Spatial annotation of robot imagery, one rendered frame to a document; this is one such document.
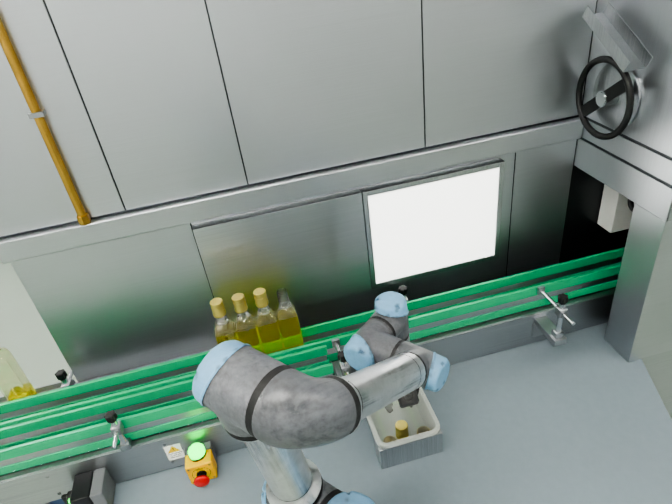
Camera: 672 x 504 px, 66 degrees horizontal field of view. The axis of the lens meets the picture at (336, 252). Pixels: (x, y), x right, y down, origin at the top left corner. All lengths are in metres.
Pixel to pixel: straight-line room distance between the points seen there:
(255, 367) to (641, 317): 1.20
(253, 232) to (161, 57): 0.49
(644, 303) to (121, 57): 1.47
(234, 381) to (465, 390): 0.97
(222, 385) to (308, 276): 0.79
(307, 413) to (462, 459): 0.79
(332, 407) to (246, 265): 0.79
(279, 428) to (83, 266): 0.92
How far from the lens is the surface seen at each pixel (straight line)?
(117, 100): 1.35
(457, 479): 1.47
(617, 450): 1.59
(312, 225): 1.46
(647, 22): 1.51
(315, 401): 0.78
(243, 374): 0.81
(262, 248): 1.48
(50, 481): 1.66
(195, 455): 1.50
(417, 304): 1.62
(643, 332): 1.76
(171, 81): 1.33
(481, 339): 1.68
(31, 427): 1.65
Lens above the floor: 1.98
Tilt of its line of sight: 33 degrees down
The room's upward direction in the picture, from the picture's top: 8 degrees counter-clockwise
